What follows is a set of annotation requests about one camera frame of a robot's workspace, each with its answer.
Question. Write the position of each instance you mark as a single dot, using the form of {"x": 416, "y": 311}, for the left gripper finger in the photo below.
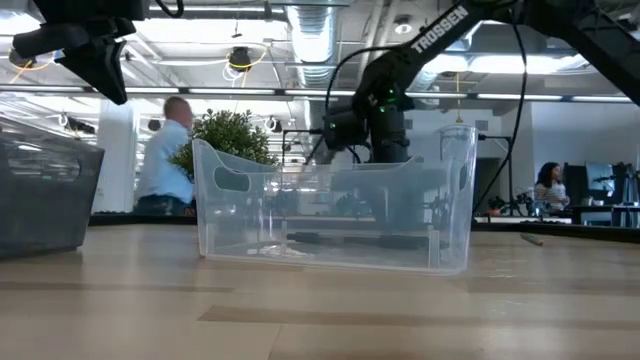
{"x": 102, "y": 70}

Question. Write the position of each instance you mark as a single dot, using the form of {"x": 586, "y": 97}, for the green pencil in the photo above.
{"x": 531, "y": 239}

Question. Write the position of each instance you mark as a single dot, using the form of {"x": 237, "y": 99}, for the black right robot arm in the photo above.
{"x": 440, "y": 30}

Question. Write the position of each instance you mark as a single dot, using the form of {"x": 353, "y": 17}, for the white pillar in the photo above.
{"x": 117, "y": 165}

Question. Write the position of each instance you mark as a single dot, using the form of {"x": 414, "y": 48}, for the person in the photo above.
{"x": 550, "y": 190}
{"x": 162, "y": 165}

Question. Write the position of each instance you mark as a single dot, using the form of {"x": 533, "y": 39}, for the overhead light bar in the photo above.
{"x": 230, "y": 91}

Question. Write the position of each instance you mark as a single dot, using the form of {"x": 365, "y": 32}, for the potted green plant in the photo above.
{"x": 227, "y": 135}

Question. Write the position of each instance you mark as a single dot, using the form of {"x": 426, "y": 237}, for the smoky grey plastic bin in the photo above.
{"x": 45, "y": 200}

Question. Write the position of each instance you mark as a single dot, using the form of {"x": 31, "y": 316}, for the clear plastic bin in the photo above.
{"x": 250, "y": 230}

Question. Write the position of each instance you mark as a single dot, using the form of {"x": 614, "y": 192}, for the desktop monitor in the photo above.
{"x": 600, "y": 177}

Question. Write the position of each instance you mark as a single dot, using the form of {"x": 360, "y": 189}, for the silver ventilation duct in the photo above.
{"x": 314, "y": 45}

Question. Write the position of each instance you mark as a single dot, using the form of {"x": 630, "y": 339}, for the black overhead camera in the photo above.
{"x": 240, "y": 57}

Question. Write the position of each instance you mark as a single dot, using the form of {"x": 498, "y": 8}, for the black table edge rail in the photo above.
{"x": 575, "y": 229}

